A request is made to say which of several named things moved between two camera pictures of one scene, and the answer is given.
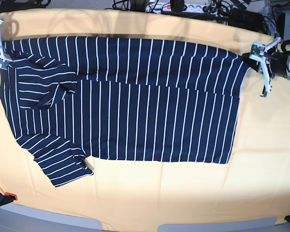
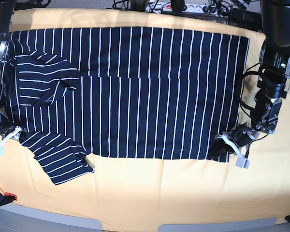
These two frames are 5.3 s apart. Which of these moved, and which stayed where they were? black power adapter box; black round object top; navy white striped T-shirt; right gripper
Moved: right gripper
Stayed: navy white striped T-shirt; black round object top; black power adapter box
